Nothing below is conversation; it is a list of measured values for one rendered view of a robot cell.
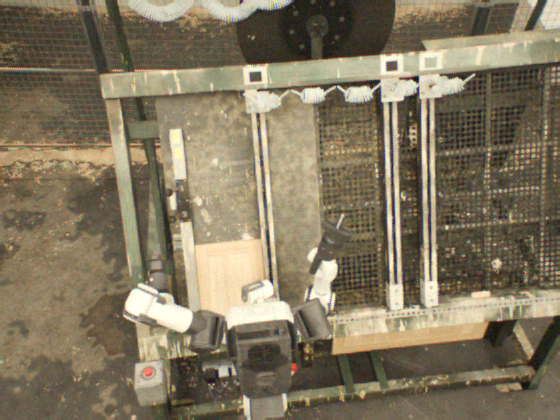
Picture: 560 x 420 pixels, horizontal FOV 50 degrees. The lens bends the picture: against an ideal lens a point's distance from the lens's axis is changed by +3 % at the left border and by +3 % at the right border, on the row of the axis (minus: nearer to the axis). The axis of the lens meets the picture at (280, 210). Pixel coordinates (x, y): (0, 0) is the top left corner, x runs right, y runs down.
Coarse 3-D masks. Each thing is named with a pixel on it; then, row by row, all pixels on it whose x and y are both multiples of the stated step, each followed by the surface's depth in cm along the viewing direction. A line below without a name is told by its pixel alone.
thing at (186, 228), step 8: (176, 144) 260; (176, 160) 262; (184, 160) 263; (176, 168) 262; (184, 168) 263; (176, 176) 263; (184, 176) 264; (184, 224) 268; (184, 232) 269; (192, 232) 271; (184, 240) 270; (192, 240) 270; (184, 248) 270; (192, 248) 271; (184, 256) 271; (192, 256) 272; (192, 264) 272; (192, 272) 273; (192, 280) 274; (192, 288) 275; (192, 296) 276; (192, 304) 276; (200, 304) 278
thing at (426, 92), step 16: (416, 80) 269; (416, 96) 271; (432, 96) 262; (416, 112) 273; (432, 112) 267; (432, 128) 269; (432, 144) 270; (432, 160) 272; (432, 176) 273; (432, 192) 275; (432, 208) 277; (432, 224) 278; (432, 240) 280; (432, 256) 282; (432, 272) 284; (432, 288) 285; (432, 304) 287
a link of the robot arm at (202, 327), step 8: (192, 312) 226; (192, 320) 224; (200, 320) 226; (208, 320) 229; (192, 328) 224; (200, 328) 226; (208, 328) 228; (192, 336) 227; (200, 336) 225; (208, 336) 226
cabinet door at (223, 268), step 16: (240, 240) 276; (256, 240) 276; (208, 256) 275; (224, 256) 276; (240, 256) 277; (256, 256) 277; (208, 272) 276; (224, 272) 277; (240, 272) 278; (256, 272) 279; (208, 288) 278; (224, 288) 279; (240, 288) 280; (208, 304) 279; (224, 304) 281; (240, 304) 282
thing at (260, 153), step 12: (264, 72) 252; (252, 96) 253; (264, 96) 242; (252, 108) 254; (252, 120) 259; (264, 120) 259; (252, 132) 262; (264, 132) 260; (264, 144) 262; (264, 156) 263; (264, 168) 264; (264, 180) 268; (264, 192) 270; (264, 204) 268; (264, 216) 270; (264, 228) 269; (264, 240) 271; (264, 252) 272; (264, 264) 273; (276, 264) 274; (264, 276) 281; (276, 276) 275; (276, 288) 276; (276, 300) 277
